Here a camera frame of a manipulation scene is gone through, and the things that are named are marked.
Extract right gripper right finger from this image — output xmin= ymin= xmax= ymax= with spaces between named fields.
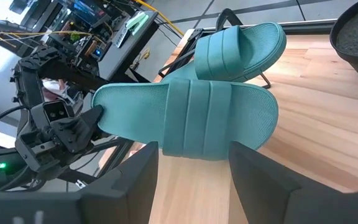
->
xmin=228 ymin=141 xmax=352 ymax=224

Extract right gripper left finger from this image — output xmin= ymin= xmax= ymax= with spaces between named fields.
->
xmin=78 ymin=141 xmax=160 ymax=224

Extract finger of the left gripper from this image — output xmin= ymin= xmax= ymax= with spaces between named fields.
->
xmin=59 ymin=105 xmax=105 ymax=153

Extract teal rubber slide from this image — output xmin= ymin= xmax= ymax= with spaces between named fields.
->
xmin=91 ymin=78 xmax=280 ymax=162
xmin=162 ymin=21 xmax=288 ymax=83

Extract dark grey desk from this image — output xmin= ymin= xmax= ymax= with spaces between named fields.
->
xmin=98 ymin=11 xmax=160 ymax=82

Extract grey desk calculator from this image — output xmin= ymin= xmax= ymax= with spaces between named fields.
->
xmin=116 ymin=26 xmax=132 ymax=49

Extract desk monitor with blue screen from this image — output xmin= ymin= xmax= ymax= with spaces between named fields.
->
xmin=63 ymin=0 xmax=108 ymax=29

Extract mint green stapler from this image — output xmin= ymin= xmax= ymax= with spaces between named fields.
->
xmin=125 ymin=11 xmax=150 ymax=35

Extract green plant in black pot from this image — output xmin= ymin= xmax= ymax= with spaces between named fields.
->
xmin=329 ymin=0 xmax=358 ymax=85

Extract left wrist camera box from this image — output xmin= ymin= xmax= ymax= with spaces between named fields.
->
xmin=31 ymin=100 xmax=74 ymax=128

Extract wooden shelf with black frame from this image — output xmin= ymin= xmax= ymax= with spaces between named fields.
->
xmin=149 ymin=8 xmax=354 ymax=224

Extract thick yellow cable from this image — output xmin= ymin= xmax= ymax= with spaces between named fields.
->
xmin=134 ymin=0 xmax=185 ymax=37

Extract black table frame rails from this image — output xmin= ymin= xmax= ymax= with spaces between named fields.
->
xmin=202 ymin=19 xmax=337 ymax=35

